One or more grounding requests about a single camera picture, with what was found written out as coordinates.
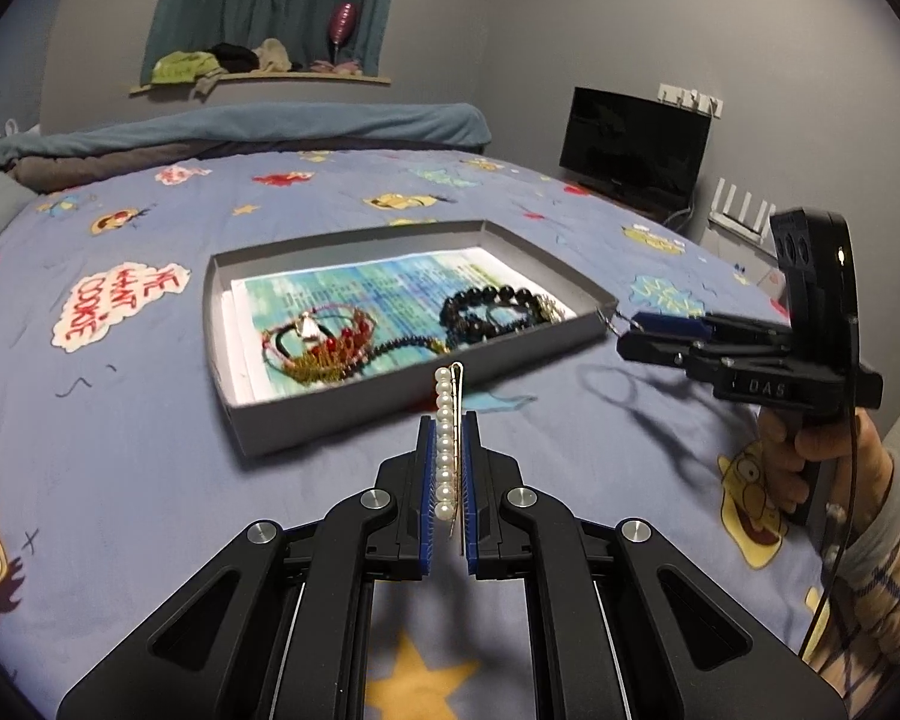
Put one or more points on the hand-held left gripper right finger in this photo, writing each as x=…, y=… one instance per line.
x=471, y=495

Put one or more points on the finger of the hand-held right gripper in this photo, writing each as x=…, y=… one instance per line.
x=671, y=324
x=652, y=349

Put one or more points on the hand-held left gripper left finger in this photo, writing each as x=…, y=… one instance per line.
x=424, y=495

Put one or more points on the pearl hairpin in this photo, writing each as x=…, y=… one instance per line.
x=443, y=457

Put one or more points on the grey cardboard box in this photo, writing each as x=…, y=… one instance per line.
x=330, y=420

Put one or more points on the person's right forearm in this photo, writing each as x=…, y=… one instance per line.
x=885, y=570

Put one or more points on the person's right hand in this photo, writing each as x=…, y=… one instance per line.
x=855, y=465

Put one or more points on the white router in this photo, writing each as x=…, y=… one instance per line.
x=742, y=225

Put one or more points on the black monitor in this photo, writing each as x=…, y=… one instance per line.
x=630, y=146

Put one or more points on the printed paper sheet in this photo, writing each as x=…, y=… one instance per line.
x=390, y=292

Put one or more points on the blue folded blanket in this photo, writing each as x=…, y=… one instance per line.
x=270, y=127

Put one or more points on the pink toys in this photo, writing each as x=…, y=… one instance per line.
x=337, y=67

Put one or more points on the pink balloon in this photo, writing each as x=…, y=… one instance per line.
x=343, y=22

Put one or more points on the grey hanging cloth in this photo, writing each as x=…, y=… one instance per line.
x=206, y=86

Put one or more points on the beige cloth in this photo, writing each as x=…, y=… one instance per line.
x=274, y=56

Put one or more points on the grey brown blanket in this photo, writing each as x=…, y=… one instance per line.
x=82, y=169

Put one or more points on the black cloth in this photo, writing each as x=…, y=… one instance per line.
x=234, y=56

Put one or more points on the green cloth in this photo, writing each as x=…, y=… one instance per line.
x=180, y=67

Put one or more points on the white wall sockets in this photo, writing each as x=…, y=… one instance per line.
x=690, y=97

